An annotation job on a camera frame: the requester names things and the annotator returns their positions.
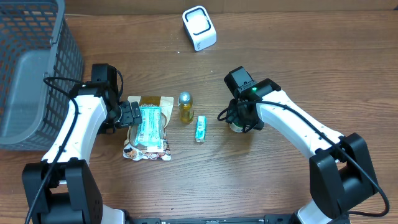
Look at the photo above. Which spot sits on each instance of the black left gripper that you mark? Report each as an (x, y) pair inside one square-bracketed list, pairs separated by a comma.
[(132, 114)]

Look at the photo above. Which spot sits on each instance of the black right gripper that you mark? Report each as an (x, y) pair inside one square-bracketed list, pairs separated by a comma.
[(241, 118)]

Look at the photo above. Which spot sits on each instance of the green lid glass jar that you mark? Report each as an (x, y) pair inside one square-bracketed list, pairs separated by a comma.
[(236, 128)]

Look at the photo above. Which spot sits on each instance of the mint green wet wipes pack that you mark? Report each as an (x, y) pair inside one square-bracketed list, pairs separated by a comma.
[(149, 131)]

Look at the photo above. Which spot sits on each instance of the teal Kleenex tissue pack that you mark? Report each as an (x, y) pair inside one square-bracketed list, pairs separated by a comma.
[(200, 129)]

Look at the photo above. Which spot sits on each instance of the yellow oil bottle silver cap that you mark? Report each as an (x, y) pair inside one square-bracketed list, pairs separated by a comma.
[(185, 105)]

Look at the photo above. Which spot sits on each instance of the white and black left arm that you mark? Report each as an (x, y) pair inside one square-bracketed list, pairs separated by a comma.
[(61, 188)]

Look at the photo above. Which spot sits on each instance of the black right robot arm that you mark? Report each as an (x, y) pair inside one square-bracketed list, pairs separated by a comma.
[(341, 170)]

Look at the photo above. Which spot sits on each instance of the white barcode scanner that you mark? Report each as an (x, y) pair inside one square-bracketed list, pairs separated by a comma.
[(199, 28)]

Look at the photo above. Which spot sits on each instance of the dark grey plastic basket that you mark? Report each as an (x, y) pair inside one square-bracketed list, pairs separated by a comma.
[(40, 62)]

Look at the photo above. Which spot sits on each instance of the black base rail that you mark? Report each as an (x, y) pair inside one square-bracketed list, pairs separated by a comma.
[(267, 219)]

